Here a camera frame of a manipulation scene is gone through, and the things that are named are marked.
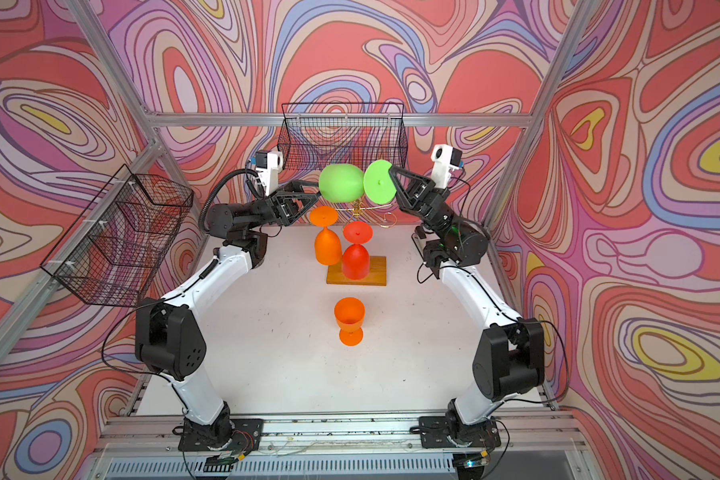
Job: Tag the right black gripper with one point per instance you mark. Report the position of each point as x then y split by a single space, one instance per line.
421 197

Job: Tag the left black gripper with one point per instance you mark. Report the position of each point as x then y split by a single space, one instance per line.
279 211

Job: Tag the green wine glass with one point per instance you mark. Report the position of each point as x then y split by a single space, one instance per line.
346 183

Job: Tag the red wine glass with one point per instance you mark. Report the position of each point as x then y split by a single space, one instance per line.
356 259

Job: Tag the orange wine glass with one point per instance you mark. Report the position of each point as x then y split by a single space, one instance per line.
349 313
327 245

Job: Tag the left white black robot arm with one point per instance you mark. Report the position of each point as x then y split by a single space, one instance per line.
168 337

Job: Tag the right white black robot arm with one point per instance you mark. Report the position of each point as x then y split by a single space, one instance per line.
509 360

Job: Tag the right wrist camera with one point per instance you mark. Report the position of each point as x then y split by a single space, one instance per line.
446 159

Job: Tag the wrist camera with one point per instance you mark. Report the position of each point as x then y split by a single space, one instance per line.
268 166
446 159

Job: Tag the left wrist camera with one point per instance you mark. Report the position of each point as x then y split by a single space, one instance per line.
268 166

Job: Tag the back black wire basket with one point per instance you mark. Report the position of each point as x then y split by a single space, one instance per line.
314 135

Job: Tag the black wire basket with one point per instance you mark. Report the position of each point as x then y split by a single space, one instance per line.
118 244
314 135

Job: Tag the left black wire basket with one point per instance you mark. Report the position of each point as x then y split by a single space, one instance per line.
118 244

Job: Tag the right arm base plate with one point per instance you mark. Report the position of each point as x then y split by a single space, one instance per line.
446 431

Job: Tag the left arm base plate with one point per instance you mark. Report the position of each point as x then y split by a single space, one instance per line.
241 435

